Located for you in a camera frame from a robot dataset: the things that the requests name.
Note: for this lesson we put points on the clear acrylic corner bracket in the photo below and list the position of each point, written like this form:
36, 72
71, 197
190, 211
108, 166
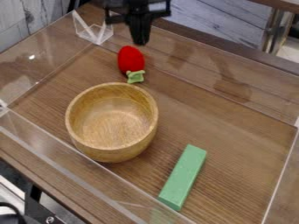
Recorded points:
94, 33

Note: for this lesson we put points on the red plush strawberry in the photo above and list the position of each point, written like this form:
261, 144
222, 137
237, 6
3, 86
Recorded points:
131, 64

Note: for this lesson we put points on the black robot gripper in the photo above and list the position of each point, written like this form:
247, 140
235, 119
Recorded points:
123, 10

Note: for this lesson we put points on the clear acrylic tray wall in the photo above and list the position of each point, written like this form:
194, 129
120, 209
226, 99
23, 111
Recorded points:
87, 188

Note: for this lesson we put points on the metal table leg background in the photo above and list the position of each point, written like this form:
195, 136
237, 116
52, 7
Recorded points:
277, 30

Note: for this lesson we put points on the green rectangular block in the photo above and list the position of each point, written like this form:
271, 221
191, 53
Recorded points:
185, 173

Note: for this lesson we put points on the black table frame leg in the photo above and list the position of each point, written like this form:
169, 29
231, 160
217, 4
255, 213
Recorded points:
35, 210

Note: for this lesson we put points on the round wooden bowl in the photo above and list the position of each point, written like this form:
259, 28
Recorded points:
111, 120

